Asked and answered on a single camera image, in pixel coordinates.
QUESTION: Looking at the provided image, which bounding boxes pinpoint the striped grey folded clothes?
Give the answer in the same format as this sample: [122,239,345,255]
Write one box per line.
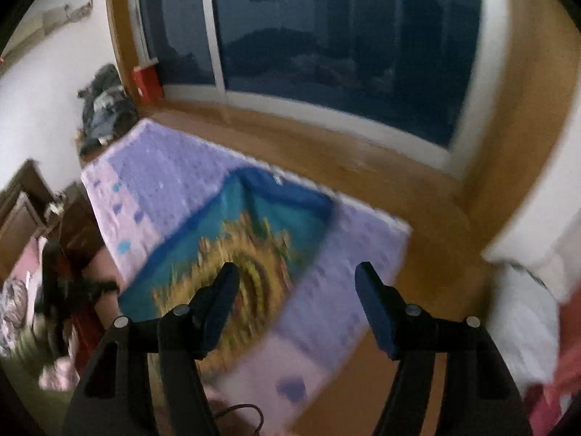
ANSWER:
[487,254,569,388]

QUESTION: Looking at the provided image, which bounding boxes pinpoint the window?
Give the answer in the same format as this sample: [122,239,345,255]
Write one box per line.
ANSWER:
[106,0,510,179]

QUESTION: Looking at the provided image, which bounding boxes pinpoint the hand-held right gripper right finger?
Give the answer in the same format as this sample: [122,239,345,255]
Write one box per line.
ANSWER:
[354,261,535,436]

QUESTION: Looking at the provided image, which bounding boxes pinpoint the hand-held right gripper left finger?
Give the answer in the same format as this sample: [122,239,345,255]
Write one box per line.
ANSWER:
[61,261,241,436]

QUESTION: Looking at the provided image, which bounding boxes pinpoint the blue printed cloth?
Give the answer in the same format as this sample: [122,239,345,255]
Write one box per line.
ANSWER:
[118,166,340,383]

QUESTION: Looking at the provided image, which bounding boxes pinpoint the black cable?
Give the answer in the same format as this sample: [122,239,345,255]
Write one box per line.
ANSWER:
[212,401,265,433]

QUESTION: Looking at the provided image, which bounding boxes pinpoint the wooden cabinet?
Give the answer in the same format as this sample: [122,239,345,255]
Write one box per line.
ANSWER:
[0,159,108,292]

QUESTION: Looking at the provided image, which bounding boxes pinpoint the pile of dark clothes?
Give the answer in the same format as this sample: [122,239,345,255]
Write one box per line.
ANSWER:
[75,64,139,161]

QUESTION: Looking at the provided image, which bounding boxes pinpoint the white wall conduit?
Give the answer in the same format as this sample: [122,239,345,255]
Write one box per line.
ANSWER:
[0,1,94,61]

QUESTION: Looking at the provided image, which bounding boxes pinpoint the red box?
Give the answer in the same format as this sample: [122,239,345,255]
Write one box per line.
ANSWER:
[131,64,164,101]

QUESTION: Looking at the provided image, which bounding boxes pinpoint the lavender dotted mat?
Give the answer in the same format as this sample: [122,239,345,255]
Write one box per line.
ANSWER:
[81,118,414,436]

